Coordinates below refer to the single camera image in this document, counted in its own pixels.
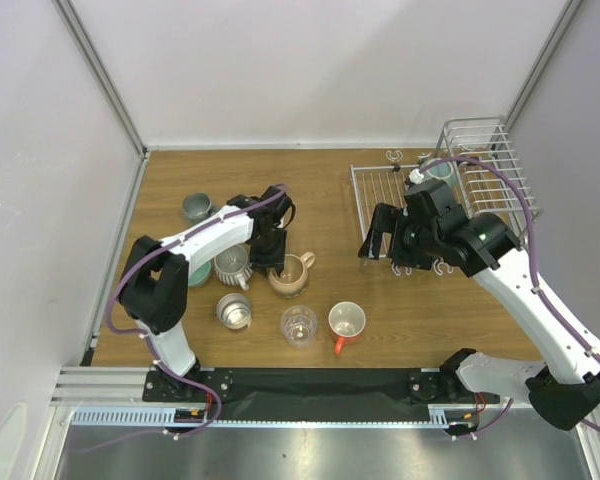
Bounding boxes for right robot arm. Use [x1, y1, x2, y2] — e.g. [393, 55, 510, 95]
[358, 180, 600, 430]

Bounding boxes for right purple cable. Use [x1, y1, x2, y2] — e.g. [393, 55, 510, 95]
[414, 154, 600, 441]

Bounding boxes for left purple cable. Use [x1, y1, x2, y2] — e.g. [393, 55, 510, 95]
[104, 182, 289, 441]

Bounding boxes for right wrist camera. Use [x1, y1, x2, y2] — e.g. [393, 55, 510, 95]
[408, 169, 426, 185]

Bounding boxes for orange mug white inside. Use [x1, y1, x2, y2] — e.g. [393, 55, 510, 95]
[328, 301, 366, 355]

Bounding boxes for purple cable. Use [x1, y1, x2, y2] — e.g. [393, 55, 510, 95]
[414, 154, 600, 441]
[104, 182, 289, 441]

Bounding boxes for metal wire dish rack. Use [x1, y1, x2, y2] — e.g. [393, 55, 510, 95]
[351, 117, 542, 277]

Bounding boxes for aluminium front rail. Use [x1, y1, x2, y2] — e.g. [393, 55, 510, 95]
[52, 367, 525, 432]

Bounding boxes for grey metallic cup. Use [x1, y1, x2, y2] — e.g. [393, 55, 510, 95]
[182, 192, 215, 223]

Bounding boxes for beige ceramic mug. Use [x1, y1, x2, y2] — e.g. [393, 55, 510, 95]
[267, 252, 316, 298]

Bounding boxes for teal small cup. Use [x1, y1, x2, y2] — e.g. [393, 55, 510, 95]
[188, 261, 212, 288]

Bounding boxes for white ribbed ceramic mug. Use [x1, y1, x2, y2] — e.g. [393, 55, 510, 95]
[213, 245, 253, 291]

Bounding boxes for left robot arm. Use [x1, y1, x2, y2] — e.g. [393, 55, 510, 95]
[107, 184, 295, 401]

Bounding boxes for clear glass tumbler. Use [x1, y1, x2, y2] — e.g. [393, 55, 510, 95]
[280, 305, 318, 348]

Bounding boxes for small steel cup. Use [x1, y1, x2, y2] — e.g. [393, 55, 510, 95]
[216, 293, 252, 332]

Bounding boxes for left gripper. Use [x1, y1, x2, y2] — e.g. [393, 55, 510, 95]
[249, 226, 286, 277]

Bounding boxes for speckled teal ceramic mug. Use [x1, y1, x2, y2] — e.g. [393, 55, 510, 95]
[420, 159, 454, 185]

